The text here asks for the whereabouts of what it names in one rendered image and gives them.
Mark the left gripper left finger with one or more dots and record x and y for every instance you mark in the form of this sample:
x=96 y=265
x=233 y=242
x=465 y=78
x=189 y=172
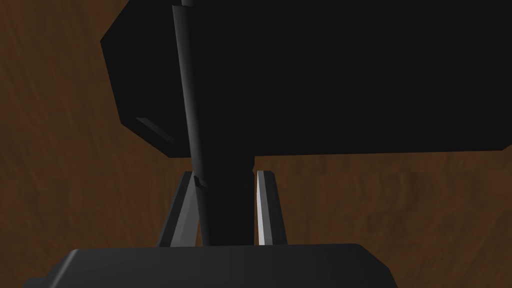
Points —
x=182 y=218

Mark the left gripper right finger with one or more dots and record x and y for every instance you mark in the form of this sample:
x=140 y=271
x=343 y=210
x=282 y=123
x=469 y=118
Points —
x=267 y=212

